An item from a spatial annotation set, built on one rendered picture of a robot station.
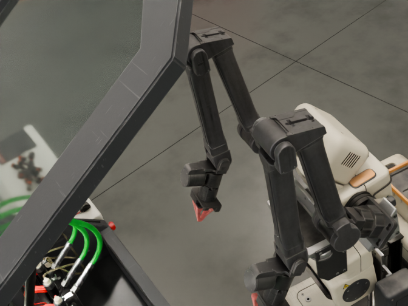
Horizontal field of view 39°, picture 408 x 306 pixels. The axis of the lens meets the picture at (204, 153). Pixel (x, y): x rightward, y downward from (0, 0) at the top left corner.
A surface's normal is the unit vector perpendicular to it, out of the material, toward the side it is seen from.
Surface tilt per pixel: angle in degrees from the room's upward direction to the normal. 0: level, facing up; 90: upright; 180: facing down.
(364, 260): 90
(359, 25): 0
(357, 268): 90
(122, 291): 0
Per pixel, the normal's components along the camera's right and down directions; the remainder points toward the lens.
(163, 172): -0.19, -0.72
